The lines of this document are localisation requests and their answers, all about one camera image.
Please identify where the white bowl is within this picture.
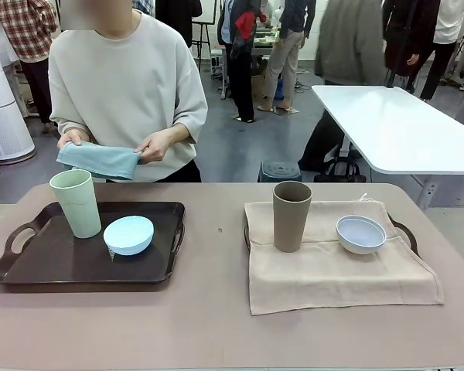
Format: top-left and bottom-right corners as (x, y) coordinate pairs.
(335, 215), (388, 256)

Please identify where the teal cloth mat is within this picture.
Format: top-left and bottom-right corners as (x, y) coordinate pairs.
(56, 141), (143, 182)

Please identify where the person's right hand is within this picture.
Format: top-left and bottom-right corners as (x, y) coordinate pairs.
(56, 129), (87, 150)

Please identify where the person holding red cloth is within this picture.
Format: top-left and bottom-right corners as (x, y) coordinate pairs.
(218, 0), (270, 124)

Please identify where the person in red plaid shirt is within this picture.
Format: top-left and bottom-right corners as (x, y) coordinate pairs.
(0, 0), (61, 124)

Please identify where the person in grey coat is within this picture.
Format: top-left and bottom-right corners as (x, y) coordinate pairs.
(298, 0), (387, 173)

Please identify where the tall pale green cup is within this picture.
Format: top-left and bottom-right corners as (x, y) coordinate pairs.
(49, 168), (103, 240)

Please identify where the person in white shirt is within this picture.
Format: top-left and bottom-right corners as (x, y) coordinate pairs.
(419, 0), (464, 102)

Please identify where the black bag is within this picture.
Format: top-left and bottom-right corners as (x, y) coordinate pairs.
(312, 160), (368, 183)

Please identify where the person in beige top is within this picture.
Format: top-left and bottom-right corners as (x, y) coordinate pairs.
(48, 0), (209, 183)

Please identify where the cardboard box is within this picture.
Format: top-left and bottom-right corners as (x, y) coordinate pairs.
(251, 73), (268, 100)

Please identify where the tall brown cup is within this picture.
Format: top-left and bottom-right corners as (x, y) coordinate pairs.
(272, 180), (313, 254)

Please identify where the person in khaki trousers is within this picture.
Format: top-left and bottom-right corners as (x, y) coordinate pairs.
(257, 0), (317, 116)

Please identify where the light blue bowl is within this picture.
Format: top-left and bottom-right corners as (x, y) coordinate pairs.
(102, 216), (155, 257)

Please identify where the person's left hand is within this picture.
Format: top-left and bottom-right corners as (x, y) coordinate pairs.
(134, 133), (172, 164)

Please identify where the blue-grey plastic stool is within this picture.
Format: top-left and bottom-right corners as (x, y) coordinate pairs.
(258, 160), (303, 183)

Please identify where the person in black top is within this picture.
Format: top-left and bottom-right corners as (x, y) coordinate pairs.
(154, 0), (203, 38)

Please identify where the beige cloth mat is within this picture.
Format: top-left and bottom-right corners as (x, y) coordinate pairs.
(243, 192), (445, 317)

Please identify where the white air purifier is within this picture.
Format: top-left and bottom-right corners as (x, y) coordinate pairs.
(0, 57), (38, 162)

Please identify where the dark brown handled tray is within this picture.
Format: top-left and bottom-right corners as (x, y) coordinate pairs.
(242, 210), (419, 258)
(0, 200), (186, 287)

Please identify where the person's left forearm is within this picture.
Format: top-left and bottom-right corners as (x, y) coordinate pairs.
(162, 124), (191, 150)

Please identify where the white table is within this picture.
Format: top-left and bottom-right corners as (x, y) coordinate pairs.
(311, 84), (464, 209)

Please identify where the person in dark coat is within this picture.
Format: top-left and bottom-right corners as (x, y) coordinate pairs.
(382, 0), (438, 94)

